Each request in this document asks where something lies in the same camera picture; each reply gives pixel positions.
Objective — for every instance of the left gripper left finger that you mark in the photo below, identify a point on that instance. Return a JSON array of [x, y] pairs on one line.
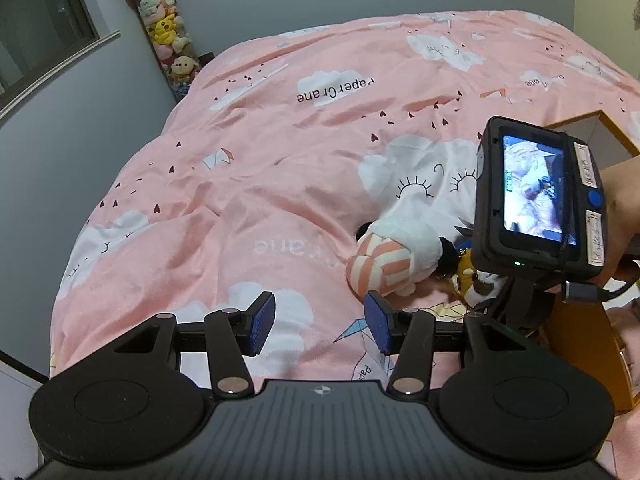
[[232, 334]]

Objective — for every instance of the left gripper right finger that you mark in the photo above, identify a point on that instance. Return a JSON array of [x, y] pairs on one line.
[[410, 337]]

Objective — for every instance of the brown raccoon sailor plush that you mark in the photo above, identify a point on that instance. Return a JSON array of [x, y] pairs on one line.
[[472, 286]]

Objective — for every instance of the white popcorn plush toy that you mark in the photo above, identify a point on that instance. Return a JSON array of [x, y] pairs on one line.
[[393, 256]]

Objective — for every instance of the person right hand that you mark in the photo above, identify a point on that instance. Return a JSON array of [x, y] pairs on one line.
[[622, 192]]

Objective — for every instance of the pink patterned duvet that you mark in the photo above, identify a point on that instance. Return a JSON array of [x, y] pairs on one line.
[[286, 146]]

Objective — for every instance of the plush toy column organizer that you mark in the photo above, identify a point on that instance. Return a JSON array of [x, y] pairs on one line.
[[173, 47]]

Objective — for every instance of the camera display unit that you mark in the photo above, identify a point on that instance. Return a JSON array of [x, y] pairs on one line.
[[540, 204]]

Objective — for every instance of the window frame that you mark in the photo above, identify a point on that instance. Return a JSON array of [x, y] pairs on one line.
[[41, 39]]

